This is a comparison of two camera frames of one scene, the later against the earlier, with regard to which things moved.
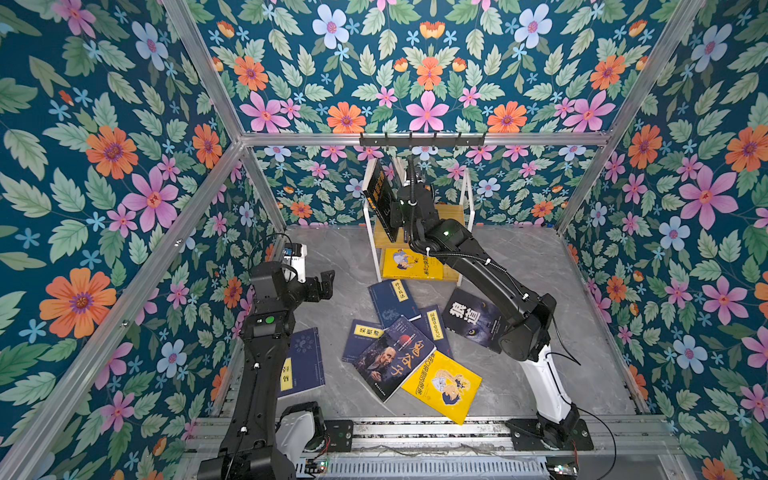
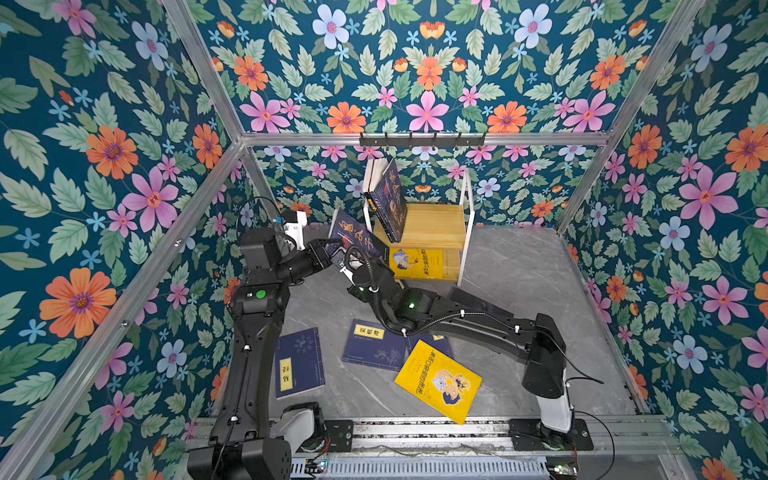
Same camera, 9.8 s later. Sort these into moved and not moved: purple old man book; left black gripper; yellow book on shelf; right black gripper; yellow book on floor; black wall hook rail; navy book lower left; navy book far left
Moved: right black gripper; purple old man book; left black gripper
Not moved: yellow book on shelf; yellow book on floor; black wall hook rail; navy book far left; navy book lower left
